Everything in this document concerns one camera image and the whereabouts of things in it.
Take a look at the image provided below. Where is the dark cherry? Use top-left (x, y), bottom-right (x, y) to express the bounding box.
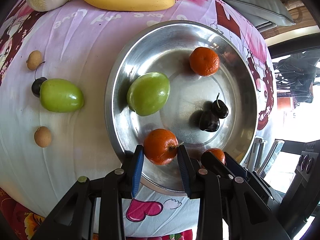
top-left (199, 111), bottom-right (220, 132)
top-left (211, 93), bottom-right (229, 118)
top-left (31, 61), bottom-right (48, 98)

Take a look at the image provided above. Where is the round metal plate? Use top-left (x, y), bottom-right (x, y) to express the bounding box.
top-left (104, 20), bottom-right (258, 197)

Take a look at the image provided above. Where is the small brown longan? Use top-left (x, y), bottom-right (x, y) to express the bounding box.
top-left (34, 126), bottom-right (52, 147)
top-left (27, 50), bottom-right (43, 70)

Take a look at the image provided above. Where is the dark metal rack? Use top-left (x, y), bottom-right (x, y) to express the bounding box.
top-left (271, 50), bottom-right (320, 103)

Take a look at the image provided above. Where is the green jujube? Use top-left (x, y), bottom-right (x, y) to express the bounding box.
top-left (39, 78), bottom-right (85, 113)
top-left (126, 72), bottom-right (171, 117)

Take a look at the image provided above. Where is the printed cartoon blanket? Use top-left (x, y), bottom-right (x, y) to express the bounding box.
top-left (0, 0), bottom-right (278, 240)

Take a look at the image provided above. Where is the orange tangerine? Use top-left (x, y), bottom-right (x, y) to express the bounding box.
top-left (204, 148), bottom-right (226, 165)
top-left (189, 46), bottom-right (220, 76)
top-left (143, 128), bottom-right (179, 165)

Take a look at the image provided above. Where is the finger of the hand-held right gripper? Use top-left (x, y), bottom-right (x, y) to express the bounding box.
top-left (201, 151), bottom-right (250, 180)

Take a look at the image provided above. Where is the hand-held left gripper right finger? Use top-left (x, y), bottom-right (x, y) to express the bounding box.
top-left (177, 145), bottom-right (293, 240)

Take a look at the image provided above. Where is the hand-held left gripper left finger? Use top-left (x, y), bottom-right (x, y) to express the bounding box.
top-left (31, 144), bottom-right (145, 240)

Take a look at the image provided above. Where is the grey leather cushion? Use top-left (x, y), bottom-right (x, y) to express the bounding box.
top-left (215, 0), bottom-right (295, 27)

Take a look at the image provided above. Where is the grey metal frame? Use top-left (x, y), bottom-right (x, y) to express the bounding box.
top-left (244, 137), bottom-right (285, 177)

